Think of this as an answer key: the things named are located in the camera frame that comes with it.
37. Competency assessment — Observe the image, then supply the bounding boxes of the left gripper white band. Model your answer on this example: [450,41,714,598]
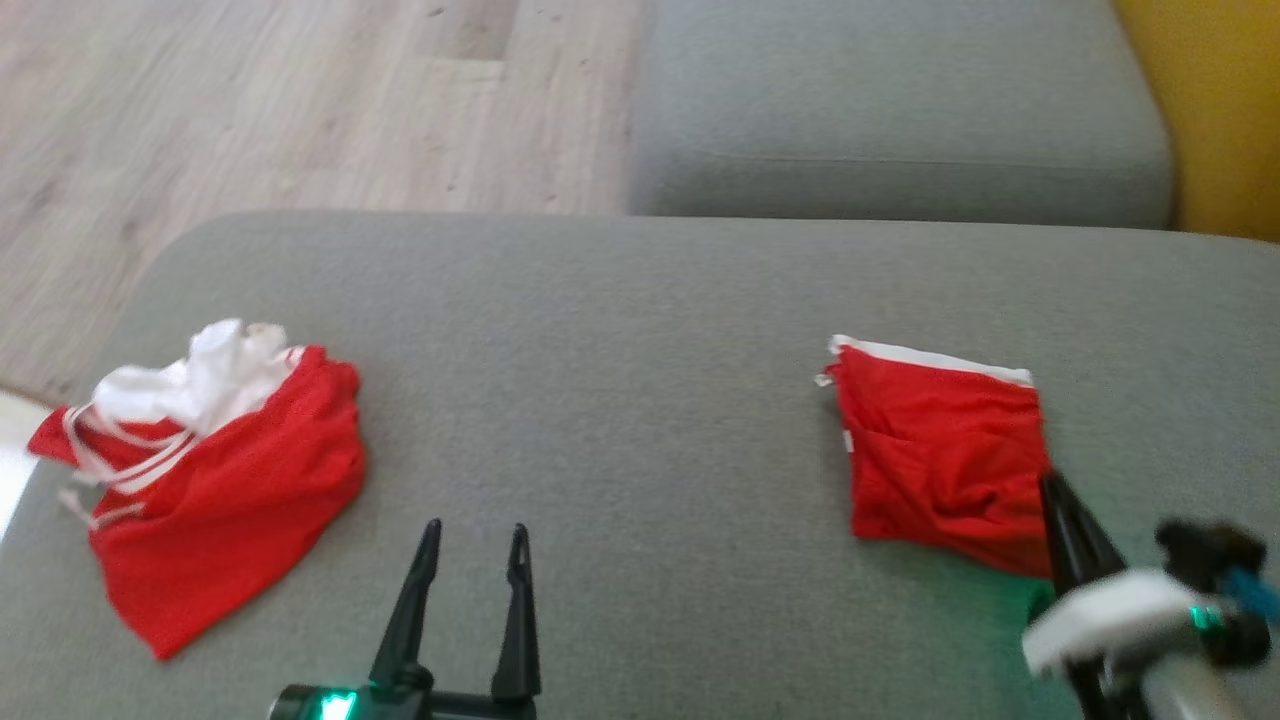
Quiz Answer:
[268,518,543,720]

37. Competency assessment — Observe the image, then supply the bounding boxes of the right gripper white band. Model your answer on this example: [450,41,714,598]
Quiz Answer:
[1020,470,1276,720]

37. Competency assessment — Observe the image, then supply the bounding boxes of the red shorts white trim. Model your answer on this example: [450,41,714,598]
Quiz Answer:
[813,335,1058,581]

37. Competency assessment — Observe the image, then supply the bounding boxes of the red jersey white sleeves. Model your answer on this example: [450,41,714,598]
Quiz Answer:
[27,318,368,663]

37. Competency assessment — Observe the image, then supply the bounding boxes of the large grey sofa seat cushion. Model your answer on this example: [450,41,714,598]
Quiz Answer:
[0,208,1280,720]

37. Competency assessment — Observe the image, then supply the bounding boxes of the small grey sofa cushion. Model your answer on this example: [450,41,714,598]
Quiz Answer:
[628,0,1176,229]

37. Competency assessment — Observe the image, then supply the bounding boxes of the blue right gripper cable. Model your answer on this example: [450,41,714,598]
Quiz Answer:
[1225,565,1280,623]

